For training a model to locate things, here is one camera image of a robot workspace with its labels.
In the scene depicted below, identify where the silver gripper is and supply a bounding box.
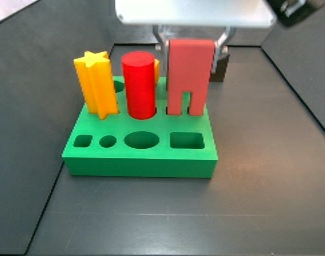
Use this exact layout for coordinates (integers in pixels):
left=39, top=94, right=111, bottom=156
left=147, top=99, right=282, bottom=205
left=115, top=0, right=275, bottom=73

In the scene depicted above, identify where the red double-square block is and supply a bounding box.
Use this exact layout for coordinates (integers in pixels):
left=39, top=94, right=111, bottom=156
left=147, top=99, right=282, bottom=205
left=167, top=39, right=215, bottom=116

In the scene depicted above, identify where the green shape-sorter board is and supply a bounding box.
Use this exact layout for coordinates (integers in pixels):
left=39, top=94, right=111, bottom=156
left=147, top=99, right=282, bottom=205
left=61, top=78, right=218, bottom=178

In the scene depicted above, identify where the orange-yellow hexagon block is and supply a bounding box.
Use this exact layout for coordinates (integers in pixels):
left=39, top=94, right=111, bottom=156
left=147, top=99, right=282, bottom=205
left=154, top=58, right=159, bottom=85

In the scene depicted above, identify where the red cylinder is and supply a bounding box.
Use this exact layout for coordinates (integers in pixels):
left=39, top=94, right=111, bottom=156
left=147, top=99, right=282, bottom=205
left=121, top=51, right=155, bottom=120

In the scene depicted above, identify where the yellow star prism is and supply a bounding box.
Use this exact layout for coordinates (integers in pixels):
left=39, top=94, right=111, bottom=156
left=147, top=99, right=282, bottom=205
left=73, top=51, right=119, bottom=120

